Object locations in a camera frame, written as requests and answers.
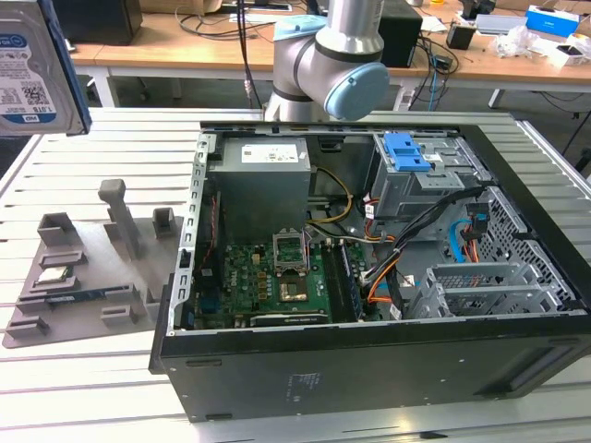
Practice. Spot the black open PC case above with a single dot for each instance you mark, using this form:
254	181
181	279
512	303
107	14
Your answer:
323	378

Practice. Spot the black graphics card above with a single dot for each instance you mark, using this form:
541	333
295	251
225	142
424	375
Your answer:
286	319

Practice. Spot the large black box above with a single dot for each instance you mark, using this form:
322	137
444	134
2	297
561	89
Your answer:
399	37

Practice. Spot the wooden desk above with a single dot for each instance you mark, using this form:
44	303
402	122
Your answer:
208	51

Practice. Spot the dark RAM stick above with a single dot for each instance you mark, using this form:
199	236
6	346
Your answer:
352	286

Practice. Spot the CPU socket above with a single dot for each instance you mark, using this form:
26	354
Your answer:
292	290

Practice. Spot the grey plastic parts rack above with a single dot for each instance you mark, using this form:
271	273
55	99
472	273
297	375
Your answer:
115	281

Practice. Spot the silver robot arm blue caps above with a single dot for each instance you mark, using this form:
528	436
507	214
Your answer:
346	41

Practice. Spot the green motherboard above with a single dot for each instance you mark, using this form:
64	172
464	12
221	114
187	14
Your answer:
240	277

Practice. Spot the small white box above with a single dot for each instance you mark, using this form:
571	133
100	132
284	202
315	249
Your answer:
561	57

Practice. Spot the blue cardboard box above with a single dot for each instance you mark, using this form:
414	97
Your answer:
549	19

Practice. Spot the small black cube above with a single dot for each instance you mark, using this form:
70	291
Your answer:
460	37

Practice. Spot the silver CPU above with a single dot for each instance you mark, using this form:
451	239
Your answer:
54	274

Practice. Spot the hard disk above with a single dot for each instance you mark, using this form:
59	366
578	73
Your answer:
27	69

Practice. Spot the grey metal drive cage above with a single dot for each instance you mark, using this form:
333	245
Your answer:
415	194

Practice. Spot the flat silver device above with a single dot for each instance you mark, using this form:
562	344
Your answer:
501	24

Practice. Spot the grey power supply unit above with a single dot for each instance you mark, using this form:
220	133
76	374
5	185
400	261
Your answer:
258	194

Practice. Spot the clear plastic bag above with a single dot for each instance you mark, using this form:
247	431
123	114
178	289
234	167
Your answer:
517	41

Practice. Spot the RAM stick with blue label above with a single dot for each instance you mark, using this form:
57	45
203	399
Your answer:
74	295

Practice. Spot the grey metal disk bay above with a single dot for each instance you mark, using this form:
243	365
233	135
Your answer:
489	290

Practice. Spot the wide black device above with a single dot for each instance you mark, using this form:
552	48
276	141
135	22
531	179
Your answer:
101	23

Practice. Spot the white power strip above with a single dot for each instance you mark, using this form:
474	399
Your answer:
405	99

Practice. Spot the blue plastic latch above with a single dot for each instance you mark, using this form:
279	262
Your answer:
406	152

